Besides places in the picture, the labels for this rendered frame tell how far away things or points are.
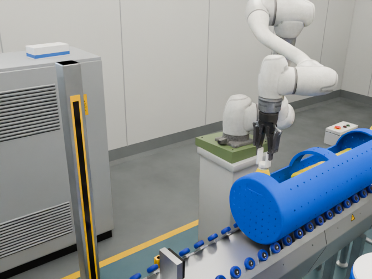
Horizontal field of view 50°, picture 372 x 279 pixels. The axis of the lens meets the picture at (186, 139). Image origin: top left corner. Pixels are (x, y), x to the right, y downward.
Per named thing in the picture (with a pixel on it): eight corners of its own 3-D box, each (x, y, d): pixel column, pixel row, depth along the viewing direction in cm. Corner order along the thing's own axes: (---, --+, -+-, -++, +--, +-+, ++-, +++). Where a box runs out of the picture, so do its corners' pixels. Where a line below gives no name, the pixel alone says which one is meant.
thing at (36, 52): (26, 57, 257) (25, 45, 254) (61, 52, 273) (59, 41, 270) (35, 60, 249) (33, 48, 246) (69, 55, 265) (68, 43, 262)
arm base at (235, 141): (208, 141, 232) (208, 132, 231) (236, 134, 245) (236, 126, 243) (230, 149, 218) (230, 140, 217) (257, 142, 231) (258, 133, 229)
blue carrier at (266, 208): (227, 226, 173) (228, 167, 163) (337, 170, 224) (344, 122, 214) (279, 258, 152) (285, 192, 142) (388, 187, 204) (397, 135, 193)
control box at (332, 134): (323, 143, 246) (325, 127, 242) (340, 135, 258) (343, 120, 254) (337, 148, 239) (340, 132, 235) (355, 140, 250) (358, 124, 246)
